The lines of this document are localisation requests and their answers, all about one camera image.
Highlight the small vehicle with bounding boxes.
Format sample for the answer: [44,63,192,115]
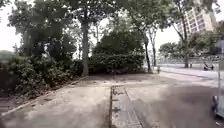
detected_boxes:
[203,61,215,72]

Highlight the green bushes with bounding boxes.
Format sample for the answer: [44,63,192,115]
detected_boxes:
[0,54,84,98]

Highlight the grey road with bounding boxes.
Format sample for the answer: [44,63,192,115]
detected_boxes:
[159,63,224,81]

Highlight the grey paved path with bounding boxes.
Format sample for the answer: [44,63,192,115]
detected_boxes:
[0,71,224,128]

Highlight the green hedge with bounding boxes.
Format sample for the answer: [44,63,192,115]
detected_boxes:
[87,31,146,75]

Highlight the large tree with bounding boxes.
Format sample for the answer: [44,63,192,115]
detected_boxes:
[8,0,118,77]

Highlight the tall pale building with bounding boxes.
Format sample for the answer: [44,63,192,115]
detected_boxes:
[176,0,220,35]

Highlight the thin tree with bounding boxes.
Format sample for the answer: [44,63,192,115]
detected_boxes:
[117,0,174,74]
[158,0,224,69]

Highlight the drain cover strip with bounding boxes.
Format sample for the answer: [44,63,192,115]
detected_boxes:
[108,84,145,128]

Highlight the stone kerb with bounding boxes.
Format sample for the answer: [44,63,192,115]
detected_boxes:
[0,75,90,118]

